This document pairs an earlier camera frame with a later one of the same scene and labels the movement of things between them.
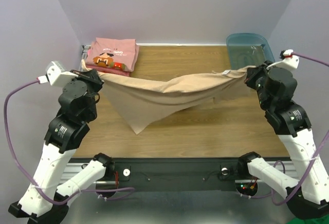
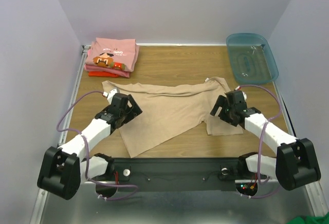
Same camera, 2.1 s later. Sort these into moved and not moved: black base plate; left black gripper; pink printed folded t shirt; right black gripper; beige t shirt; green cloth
Moved: beige t shirt; right black gripper; left black gripper
Not moved: green cloth; black base plate; pink printed folded t shirt
